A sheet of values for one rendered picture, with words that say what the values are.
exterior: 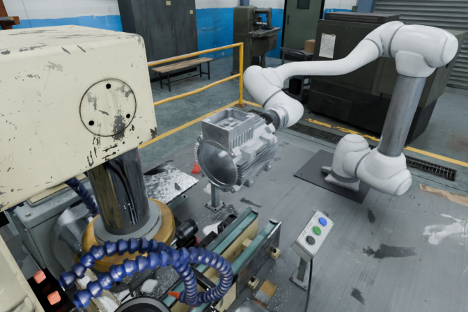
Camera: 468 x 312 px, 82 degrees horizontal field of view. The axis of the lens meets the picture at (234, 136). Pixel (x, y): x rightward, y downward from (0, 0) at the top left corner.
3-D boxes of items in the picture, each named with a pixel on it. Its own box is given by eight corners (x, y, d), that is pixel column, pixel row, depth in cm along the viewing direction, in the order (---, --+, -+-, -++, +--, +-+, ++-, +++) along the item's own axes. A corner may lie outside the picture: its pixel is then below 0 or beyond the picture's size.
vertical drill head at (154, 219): (129, 331, 52) (44, 83, 29) (83, 276, 61) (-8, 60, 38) (196, 264, 64) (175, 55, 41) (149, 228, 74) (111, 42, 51)
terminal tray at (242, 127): (230, 154, 73) (229, 131, 70) (201, 141, 79) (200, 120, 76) (255, 137, 82) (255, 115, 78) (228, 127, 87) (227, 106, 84)
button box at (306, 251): (307, 263, 85) (315, 256, 82) (289, 246, 87) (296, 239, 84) (327, 230, 97) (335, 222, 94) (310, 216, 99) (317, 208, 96)
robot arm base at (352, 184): (325, 164, 170) (326, 156, 167) (363, 175, 160) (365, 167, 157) (317, 178, 156) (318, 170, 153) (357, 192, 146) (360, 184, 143)
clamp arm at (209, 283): (156, 252, 89) (214, 300, 75) (154, 246, 88) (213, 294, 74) (164, 245, 92) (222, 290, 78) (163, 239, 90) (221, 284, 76)
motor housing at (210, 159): (241, 203, 79) (242, 147, 69) (195, 177, 89) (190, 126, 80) (276, 170, 92) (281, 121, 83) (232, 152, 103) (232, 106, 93)
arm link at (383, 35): (356, 33, 115) (386, 37, 105) (386, 12, 119) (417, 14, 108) (359, 60, 124) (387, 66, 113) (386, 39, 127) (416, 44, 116)
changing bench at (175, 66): (205, 75, 637) (204, 56, 616) (215, 78, 618) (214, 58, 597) (154, 90, 544) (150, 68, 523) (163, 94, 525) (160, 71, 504)
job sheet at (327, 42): (332, 58, 377) (336, 34, 362) (331, 58, 376) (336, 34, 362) (318, 55, 392) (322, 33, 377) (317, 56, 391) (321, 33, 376)
